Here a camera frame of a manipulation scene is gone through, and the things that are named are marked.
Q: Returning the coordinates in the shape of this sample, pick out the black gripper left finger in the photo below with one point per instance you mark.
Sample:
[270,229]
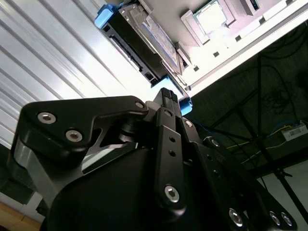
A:
[57,120]

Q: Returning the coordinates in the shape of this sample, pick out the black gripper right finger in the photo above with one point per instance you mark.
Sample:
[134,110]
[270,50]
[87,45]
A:
[216,168]

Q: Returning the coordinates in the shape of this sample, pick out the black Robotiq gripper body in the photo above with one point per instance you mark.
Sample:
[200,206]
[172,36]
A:
[108,197]

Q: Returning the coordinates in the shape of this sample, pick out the hard disk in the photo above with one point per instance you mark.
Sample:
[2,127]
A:
[134,39]

